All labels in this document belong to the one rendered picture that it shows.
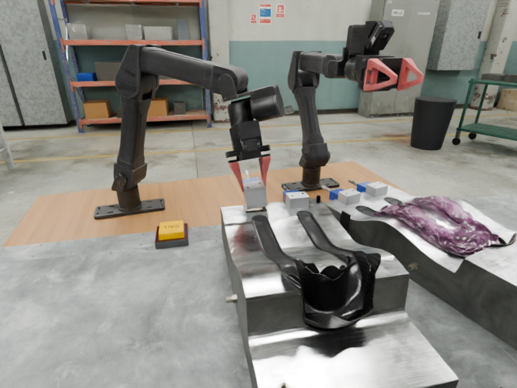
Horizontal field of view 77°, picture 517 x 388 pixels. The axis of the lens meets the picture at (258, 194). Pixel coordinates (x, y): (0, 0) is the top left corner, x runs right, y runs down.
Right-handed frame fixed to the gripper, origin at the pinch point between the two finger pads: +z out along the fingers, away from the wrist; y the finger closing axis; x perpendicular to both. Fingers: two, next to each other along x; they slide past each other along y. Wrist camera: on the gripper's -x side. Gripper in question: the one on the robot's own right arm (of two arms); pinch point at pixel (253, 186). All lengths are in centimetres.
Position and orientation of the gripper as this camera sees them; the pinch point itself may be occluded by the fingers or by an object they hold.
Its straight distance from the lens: 78.1
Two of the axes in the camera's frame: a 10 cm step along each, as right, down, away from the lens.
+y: 9.7, -1.8, 1.3
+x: -1.4, -0.8, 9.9
